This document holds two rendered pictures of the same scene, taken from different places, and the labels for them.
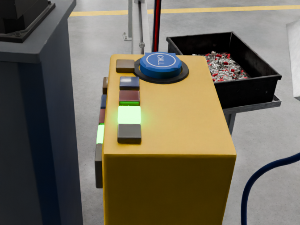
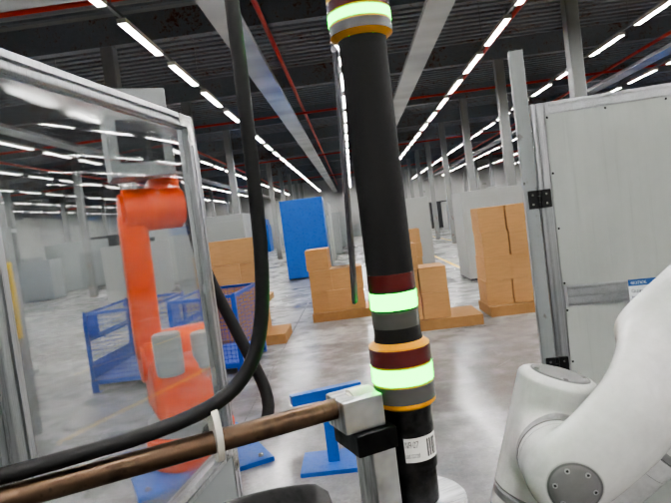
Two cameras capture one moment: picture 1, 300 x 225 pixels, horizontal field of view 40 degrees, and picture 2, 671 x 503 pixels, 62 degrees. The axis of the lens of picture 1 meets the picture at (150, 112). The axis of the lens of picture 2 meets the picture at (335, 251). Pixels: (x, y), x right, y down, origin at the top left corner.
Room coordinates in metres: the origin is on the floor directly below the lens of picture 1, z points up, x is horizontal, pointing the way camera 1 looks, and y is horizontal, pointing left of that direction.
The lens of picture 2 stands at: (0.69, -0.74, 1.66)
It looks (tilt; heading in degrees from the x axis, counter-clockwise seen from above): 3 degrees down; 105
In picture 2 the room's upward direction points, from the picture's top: 7 degrees counter-clockwise
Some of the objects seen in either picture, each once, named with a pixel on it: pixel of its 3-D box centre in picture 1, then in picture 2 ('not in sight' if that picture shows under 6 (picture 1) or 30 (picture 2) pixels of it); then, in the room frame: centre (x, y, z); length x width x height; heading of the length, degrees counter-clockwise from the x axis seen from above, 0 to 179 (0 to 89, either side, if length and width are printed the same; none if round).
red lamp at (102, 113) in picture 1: (102, 129); not in sight; (0.29, 0.04, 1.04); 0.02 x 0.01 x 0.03; 4
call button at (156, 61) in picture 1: (160, 66); not in sight; (0.35, -0.01, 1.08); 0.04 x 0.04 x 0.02
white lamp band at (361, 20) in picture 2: not in sight; (360, 31); (0.62, -0.35, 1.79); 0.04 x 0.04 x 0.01
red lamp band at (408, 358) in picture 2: not in sight; (399, 352); (0.62, -0.35, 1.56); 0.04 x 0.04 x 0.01
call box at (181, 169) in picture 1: (160, 139); not in sight; (0.30, -0.01, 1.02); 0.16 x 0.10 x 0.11; 4
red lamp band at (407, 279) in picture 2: not in sight; (390, 280); (0.62, -0.35, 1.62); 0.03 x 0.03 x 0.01
